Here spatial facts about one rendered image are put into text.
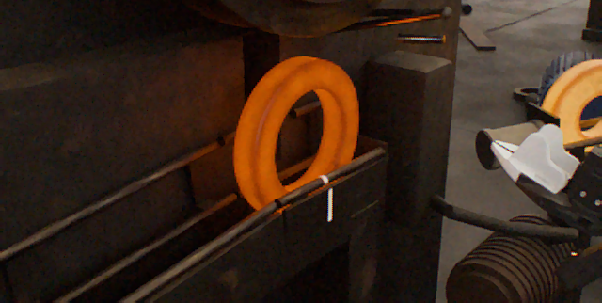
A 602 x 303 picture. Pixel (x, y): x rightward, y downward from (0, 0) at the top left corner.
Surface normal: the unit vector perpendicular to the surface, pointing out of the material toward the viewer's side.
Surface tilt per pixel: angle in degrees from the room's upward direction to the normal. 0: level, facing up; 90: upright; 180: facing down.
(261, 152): 90
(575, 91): 90
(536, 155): 89
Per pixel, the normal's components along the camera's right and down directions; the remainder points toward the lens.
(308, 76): 0.77, 0.23
